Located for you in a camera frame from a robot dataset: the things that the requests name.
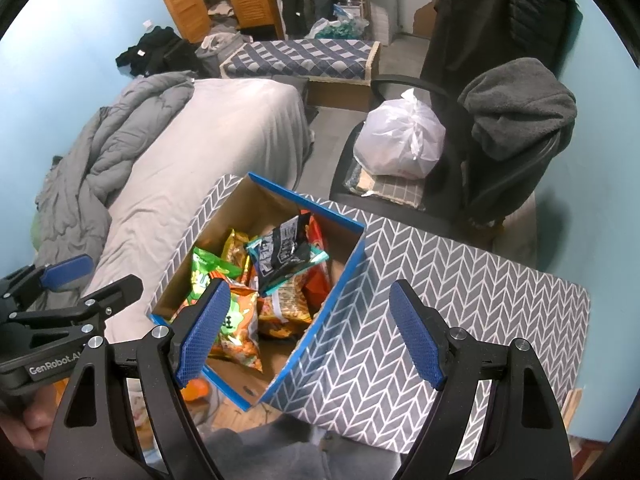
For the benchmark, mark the brown cardboard cutout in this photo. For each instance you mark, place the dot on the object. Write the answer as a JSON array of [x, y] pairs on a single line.
[[427, 20]]

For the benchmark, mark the black office chair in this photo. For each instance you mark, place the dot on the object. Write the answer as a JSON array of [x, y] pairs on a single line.
[[445, 195]]

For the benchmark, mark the grey duvet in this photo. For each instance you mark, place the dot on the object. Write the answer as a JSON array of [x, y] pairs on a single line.
[[100, 160]]

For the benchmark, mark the orange object under table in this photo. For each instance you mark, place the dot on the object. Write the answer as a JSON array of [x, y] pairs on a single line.
[[196, 391]]

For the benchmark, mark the person's grey pants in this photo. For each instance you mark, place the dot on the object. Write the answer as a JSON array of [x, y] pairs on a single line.
[[300, 455]]

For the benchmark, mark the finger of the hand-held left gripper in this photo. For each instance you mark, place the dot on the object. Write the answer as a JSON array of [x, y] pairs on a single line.
[[100, 302], [65, 270]]

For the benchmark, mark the teal white plastic bag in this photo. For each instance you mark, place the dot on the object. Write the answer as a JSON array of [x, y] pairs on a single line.
[[340, 29]]

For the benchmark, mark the teal snack packet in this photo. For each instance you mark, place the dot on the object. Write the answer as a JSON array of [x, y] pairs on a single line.
[[320, 257]]

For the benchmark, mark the red orange snack packet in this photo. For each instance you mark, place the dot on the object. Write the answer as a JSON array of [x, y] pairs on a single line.
[[317, 290]]

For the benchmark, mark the grey clothes pile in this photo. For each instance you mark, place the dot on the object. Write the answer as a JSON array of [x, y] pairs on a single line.
[[217, 47]]

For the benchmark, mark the bed with grey sheet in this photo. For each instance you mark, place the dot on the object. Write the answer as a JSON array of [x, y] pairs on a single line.
[[200, 150]]

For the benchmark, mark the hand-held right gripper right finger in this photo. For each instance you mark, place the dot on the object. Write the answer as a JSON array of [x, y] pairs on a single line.
[[417, 335]]

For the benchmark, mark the blue-edged cardboard box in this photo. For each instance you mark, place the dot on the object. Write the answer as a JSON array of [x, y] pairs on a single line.
[[272, 357]]

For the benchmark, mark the orange green snack bag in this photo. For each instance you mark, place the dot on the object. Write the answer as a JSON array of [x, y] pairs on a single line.
[[240, 330]]

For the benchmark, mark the grey fleece jacket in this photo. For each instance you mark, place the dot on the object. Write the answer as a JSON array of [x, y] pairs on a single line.
[[515, 105]]

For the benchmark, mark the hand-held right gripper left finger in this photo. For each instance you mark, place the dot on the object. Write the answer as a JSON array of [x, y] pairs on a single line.
[[202, 335]]

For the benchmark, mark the black hanging coat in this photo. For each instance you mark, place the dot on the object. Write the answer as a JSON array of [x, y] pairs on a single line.
[[490, 20]]

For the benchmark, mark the person's left hand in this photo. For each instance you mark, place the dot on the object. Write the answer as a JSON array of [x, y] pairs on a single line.
[[37, 412]]

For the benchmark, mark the black clothes pile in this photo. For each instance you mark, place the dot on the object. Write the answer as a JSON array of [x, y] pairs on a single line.
[[155, 52]]

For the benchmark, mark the grey grid seat cushion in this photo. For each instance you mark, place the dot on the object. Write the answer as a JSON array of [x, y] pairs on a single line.
[[395, 187]]

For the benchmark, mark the black snack packet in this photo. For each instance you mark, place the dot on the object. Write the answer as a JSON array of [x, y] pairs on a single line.
[[285, 245]]

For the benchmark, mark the orange yellow snack packet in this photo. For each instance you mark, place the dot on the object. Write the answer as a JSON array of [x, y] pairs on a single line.
[[285, 310]]

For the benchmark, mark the gold biscuit packet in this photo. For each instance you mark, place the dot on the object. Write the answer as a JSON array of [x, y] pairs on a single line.
[[235, 250]]

